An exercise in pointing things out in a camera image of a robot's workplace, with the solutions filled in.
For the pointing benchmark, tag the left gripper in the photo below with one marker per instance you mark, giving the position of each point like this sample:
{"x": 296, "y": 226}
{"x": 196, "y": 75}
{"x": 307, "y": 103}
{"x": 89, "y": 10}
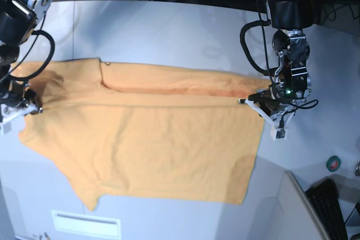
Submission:
{"x": 292, "y": 84}

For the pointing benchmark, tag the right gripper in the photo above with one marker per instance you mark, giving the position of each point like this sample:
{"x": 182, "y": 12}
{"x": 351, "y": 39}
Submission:
{"x": 18, "y": 98}

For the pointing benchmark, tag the orange t-shirt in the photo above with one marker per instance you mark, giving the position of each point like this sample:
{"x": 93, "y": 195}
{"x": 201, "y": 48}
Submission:
{"x": 146, "y": 130}

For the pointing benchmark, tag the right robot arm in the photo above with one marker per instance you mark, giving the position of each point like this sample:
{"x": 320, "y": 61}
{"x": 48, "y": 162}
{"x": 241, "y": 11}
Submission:
{"x": 19, "y": 19}

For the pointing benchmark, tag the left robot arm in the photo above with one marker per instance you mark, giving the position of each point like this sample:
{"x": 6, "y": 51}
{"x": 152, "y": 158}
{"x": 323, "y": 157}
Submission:
{"x": 289, "y": 18}

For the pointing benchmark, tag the green tape roll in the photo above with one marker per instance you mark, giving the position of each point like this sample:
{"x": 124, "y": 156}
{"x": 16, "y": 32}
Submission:
{"x": 333, "y": 163}

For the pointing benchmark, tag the black keyboard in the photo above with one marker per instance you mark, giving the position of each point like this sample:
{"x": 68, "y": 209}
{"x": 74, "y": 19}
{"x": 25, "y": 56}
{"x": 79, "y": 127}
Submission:
{"x": 324, "y": 198}

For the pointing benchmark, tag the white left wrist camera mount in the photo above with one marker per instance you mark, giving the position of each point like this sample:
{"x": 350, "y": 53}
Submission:
{"x": 279, "y": 121}

